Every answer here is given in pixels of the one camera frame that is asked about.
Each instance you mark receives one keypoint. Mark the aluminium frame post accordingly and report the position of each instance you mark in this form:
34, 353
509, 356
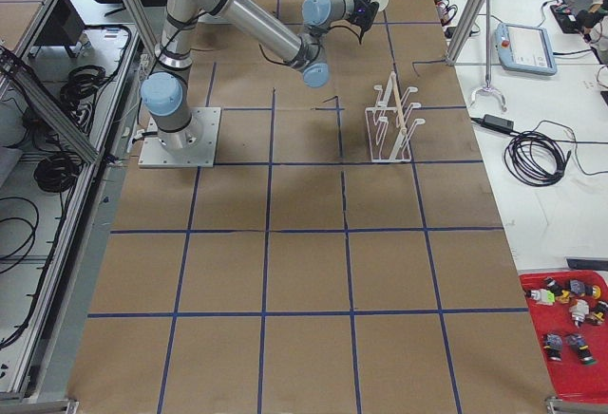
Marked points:
468, 17

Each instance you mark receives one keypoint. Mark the blue teach pendant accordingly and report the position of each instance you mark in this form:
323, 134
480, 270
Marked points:
525, 49

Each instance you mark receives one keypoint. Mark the white wire cup rack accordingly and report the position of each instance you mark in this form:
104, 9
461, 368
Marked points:
389, 122

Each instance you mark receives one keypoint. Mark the red parts tray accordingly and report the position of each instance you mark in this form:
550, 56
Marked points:
569, 313

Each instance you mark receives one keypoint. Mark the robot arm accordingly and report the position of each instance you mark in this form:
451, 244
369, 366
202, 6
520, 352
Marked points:
164, 92

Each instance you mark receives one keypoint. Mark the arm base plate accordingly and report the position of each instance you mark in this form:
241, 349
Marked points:
194, 146

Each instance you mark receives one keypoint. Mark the reacher grabber tool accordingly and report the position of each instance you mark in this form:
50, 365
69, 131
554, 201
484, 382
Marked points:
487, 89

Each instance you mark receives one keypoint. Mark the pale green plastic cup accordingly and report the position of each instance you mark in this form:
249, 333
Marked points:
382, 4

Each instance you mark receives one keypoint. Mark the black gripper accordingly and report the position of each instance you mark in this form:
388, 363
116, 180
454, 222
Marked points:
363, 9

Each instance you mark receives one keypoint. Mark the black power adapter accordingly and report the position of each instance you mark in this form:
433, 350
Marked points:
498, 124

